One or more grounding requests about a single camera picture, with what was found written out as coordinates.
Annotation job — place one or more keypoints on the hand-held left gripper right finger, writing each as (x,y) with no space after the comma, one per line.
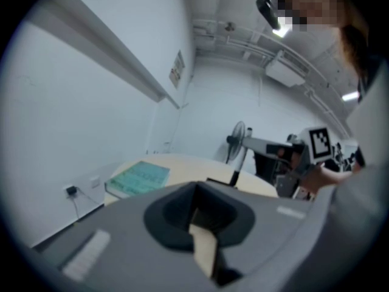
(273,242)

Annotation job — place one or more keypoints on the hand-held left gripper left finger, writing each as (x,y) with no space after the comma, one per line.
(115,254)

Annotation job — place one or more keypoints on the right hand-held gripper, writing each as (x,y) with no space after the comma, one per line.
(319,144)

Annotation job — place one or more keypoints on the person's right forearm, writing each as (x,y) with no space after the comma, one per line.
(337,178)

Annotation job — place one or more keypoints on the person's right hand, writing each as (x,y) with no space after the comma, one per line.
(314,178)

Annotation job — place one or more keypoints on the black standing fan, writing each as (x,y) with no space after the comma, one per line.
(237,138)

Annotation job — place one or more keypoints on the black office chair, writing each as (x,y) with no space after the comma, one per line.
(264,166)

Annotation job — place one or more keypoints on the beige round table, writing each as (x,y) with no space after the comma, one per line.
(194,169)

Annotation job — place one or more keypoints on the teal book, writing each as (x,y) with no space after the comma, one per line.
(139,178)

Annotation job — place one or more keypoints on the white air conditioner unit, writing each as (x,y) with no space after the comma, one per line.
(285,68)

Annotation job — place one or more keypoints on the white ceiling pipes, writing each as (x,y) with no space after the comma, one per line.
(252,38)

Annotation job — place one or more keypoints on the ceiling light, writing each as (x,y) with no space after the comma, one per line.
(350,96)

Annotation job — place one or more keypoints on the person's torso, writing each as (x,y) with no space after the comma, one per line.
(373,132)

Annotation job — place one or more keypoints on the person's head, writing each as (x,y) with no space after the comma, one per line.
(316,2)

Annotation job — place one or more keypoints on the white wall outlet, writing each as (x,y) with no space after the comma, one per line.
(95,182)

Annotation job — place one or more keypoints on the black wall charger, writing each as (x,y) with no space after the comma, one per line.
(71,191)

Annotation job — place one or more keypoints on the wall poster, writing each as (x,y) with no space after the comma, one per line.
(177,70)

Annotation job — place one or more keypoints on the black head-worn camera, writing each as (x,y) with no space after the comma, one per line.
(267,11)

